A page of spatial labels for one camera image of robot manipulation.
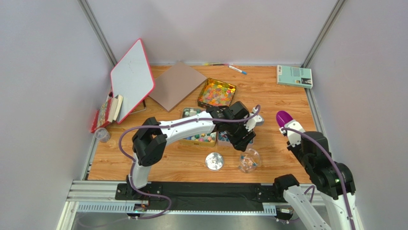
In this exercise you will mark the stack of books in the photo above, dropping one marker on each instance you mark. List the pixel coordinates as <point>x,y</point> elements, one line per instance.
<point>107,113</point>

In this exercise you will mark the teal book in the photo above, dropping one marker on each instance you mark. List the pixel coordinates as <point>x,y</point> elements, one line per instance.
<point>294,76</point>

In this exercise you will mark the clear plastic jar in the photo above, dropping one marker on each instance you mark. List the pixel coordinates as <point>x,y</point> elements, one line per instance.
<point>249,160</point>

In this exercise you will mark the brown cardboard sheet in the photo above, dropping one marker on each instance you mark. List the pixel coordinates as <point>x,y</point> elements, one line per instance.
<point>175,84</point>

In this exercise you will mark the yellow pink pen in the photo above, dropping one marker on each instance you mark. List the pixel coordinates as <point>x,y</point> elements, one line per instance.
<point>216,64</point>

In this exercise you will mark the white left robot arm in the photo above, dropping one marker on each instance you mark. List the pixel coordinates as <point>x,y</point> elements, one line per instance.
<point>151,138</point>

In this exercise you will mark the white board with red rim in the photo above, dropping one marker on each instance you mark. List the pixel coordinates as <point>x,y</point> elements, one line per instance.
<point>132,79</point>

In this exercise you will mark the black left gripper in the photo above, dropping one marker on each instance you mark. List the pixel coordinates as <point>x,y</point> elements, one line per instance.
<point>240,143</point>

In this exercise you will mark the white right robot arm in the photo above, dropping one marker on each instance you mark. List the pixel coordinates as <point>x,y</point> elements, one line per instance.
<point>333,180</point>

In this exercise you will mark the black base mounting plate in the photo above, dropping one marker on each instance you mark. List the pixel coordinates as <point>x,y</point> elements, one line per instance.
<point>206,196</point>

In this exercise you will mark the white blue marker pen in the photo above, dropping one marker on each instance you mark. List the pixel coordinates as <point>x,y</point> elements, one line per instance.
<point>238,70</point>

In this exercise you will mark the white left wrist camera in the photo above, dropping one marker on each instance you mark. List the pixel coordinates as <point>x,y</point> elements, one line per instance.
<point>255,120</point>

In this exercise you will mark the gold tin of star candies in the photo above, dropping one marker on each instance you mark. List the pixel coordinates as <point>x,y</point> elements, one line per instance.
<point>201,140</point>

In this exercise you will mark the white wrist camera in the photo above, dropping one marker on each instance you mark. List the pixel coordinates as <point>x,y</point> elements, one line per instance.
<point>255,120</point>
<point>291,130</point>

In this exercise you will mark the gold tin of gummy candies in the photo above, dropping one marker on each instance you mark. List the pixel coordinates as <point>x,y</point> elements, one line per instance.
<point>216,93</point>

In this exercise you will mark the purple plastic scoop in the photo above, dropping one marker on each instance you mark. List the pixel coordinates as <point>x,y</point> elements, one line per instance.
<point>283,118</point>

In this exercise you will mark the small clear cup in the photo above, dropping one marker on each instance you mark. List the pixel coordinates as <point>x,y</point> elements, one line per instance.
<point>102,135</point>

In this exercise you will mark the pink tin of lollipops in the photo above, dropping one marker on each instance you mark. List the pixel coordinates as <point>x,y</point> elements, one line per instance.
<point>222,139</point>

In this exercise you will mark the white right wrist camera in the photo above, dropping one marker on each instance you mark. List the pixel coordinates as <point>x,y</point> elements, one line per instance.
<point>291,130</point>

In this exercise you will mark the silver jar lid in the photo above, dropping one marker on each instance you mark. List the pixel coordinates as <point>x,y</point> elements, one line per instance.
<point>214,161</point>

